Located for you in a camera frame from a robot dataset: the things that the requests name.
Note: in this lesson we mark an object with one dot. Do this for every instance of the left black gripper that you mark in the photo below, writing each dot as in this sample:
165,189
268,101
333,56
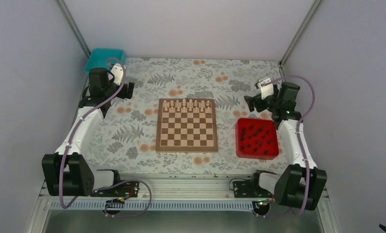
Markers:
122,93

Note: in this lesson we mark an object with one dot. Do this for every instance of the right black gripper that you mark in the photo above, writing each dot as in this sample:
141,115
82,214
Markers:
250,101

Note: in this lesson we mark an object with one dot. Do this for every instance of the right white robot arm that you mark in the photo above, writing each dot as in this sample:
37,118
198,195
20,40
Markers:
302,183

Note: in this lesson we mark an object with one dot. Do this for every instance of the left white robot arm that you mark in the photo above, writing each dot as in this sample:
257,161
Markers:
66,171

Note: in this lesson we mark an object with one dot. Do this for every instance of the white chess pieces row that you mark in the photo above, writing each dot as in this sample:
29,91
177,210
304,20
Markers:
187,105

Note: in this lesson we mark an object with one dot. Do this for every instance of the teal plastic bin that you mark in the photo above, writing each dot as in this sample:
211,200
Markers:
99,56

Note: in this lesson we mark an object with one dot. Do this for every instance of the red plastic tray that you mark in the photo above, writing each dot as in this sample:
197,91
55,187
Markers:
260,141

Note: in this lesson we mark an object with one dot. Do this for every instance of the floral patterned table mat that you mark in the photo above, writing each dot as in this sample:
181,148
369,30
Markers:
126,139

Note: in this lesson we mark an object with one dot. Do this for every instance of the wooden chessboard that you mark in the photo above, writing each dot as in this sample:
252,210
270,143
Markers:
186,132

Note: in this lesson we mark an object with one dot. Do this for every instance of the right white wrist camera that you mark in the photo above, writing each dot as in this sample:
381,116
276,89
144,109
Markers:
265,86

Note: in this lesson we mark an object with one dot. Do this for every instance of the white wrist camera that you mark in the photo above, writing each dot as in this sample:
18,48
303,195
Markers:
118,71
265,86

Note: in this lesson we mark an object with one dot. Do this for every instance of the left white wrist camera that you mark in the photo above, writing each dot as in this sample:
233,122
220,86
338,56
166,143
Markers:
118,71

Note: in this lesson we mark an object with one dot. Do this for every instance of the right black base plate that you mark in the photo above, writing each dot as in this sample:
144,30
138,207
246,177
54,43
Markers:
243,188

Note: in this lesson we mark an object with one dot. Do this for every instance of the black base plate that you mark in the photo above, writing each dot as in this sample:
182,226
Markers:
117,189
243,188

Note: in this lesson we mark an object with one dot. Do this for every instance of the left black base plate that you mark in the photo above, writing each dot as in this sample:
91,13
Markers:
117,189

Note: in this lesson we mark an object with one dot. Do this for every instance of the aluminium mounting rail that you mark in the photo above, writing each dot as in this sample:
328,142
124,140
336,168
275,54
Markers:
178,204

